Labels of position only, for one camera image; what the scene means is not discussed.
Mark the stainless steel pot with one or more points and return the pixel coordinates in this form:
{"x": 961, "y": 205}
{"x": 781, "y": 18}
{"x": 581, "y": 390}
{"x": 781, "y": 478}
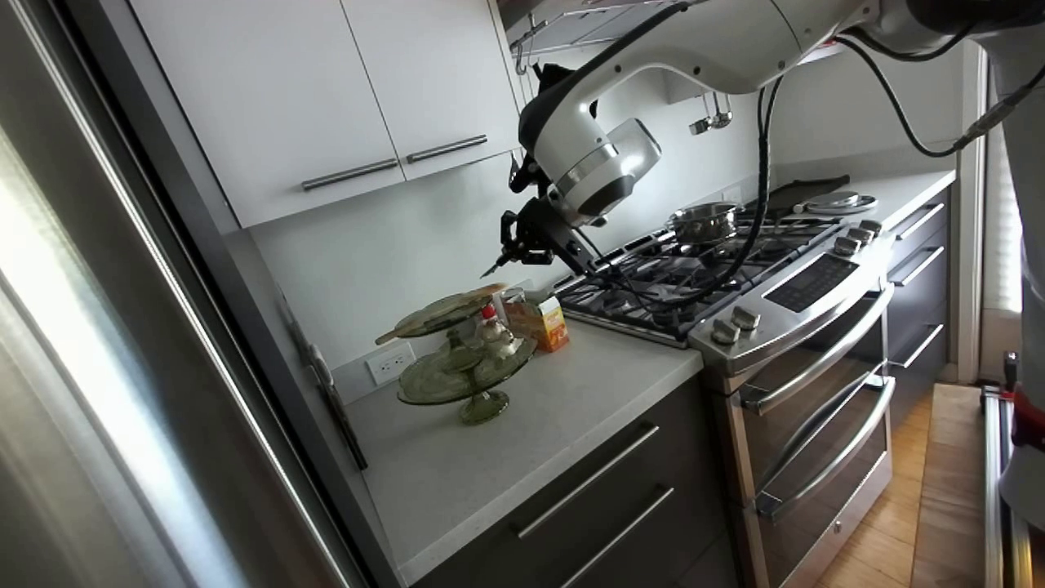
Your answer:
{"x": 703, "y": 222}

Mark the round silver disc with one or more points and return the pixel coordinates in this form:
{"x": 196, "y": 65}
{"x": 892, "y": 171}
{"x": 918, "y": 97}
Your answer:
{"x": 844, "y": 200}

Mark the black oven mitt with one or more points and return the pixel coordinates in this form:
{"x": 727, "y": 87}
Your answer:
{"x": 550, "y": 84}

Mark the grey drawer cabinet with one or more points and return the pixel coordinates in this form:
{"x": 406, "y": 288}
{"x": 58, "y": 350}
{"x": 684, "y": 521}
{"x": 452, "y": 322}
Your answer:
{"x": 918, "y": 295}

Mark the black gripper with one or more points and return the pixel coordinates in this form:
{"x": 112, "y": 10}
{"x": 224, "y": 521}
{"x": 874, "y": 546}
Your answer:
{"x": 556, "y": 238}

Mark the dark tall side panel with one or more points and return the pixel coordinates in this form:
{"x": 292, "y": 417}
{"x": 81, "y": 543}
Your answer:
{"x": 283, "y": 362}

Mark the orange cardboard box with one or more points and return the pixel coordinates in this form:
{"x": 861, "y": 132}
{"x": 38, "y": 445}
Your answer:
{"x": 553, "y": 323}

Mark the stainless steel refrigerator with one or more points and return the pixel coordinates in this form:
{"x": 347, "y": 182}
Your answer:
{"x": 109, "y": 359}

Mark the wide white cabinet door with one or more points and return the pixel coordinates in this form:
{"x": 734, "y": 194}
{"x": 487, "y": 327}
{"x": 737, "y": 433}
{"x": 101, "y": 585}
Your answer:
{"x": 272, "y": 98}

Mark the green glass tiered serving tray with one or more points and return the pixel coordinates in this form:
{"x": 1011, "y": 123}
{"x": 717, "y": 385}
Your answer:
{"x": 469, "y": 369}

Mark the narrow white cabinet door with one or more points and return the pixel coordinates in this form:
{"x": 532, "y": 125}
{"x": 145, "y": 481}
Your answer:
{"x": 437, "y": 76}

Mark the stainless range hood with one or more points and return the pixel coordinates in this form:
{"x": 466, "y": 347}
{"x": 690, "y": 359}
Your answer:
{"x": 542, "y": 19}

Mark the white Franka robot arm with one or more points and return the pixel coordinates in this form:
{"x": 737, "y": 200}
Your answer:
{"x": 697, "y": 43}

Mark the white wall outlet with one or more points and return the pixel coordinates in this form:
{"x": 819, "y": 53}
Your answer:
{"x": 389, "y": 362}

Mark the stainless gas stove range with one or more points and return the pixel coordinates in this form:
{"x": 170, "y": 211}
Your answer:
{"x": 803, "y": 359}

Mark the silver stove knob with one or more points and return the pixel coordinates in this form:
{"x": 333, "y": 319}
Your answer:
{"x": 745, "y": 322}
{"x": 727, "y": 333}

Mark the green packet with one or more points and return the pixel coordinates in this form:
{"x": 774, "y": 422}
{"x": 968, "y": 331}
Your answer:
{"x": 430, "y": 319}

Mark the metal wall hook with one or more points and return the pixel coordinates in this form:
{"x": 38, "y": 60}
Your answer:
{"x": 713, "y": 115}

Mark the dark base drawer cabinet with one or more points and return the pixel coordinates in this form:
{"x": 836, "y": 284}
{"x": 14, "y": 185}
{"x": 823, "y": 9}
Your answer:
{"x": 631, "y": 512}

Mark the metal robot stand frame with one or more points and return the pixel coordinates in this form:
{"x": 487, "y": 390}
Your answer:
{"x": 998, "y": 524}

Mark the glass jar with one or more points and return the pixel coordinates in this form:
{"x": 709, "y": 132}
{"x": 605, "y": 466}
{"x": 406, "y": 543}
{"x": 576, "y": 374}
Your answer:
{"x": 516, "y": 304}

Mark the white window blind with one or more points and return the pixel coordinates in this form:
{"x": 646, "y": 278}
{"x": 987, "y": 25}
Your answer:
{"x": 1003, "y": 218}

